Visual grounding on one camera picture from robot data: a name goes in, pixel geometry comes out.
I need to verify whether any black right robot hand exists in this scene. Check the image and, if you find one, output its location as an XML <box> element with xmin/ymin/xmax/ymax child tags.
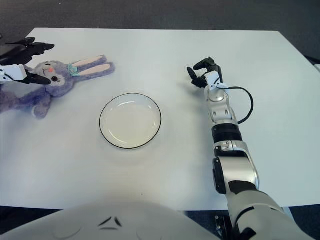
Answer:
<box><xmin>186</xmin><ymin>56</ymin><xmax>230</xmax><ymax>95</ymax></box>

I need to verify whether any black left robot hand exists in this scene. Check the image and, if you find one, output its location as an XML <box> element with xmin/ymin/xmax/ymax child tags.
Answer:
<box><xmin>0</xmin><ymin>37</ymin><xmax>55</xmax><ymax>87</ymax></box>

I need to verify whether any purple plush bunny doll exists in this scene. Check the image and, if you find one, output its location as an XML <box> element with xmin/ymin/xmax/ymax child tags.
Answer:
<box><xmin>0</xmin><ymin>54</ymin><xmax>116</xmax><ymax>120</ymax></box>

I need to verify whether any white plate with black rim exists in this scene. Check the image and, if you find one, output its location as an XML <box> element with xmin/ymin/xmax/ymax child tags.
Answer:
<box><xmin>99</xmin><ymin>92</ymin><xmax>163</xmax><ymax>151</ymax></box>

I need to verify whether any grey table leg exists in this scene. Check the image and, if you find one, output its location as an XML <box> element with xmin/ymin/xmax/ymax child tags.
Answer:
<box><xmin>279</xmin><ymin>206</ymin><xmax>293</xmax><ymax>218</ymax></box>

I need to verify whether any grey robot torso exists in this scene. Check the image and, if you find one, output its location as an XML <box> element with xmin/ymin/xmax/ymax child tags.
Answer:
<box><xmin>0</xmin><ymin>199</ymin><xmax>226</xmax><ymax>240</ymax></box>

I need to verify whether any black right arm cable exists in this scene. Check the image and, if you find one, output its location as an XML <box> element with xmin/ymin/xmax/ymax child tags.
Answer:
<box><xmin>223</xmin><ymin>86</ymin><xmax>255</xmax><ymax>125</ymax></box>

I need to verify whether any black perforated bracket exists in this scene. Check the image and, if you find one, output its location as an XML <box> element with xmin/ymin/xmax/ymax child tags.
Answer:
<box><xmin>214</xmin><ymin>214</ymin><xmax>237</xmax><ymax>238</ymax></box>

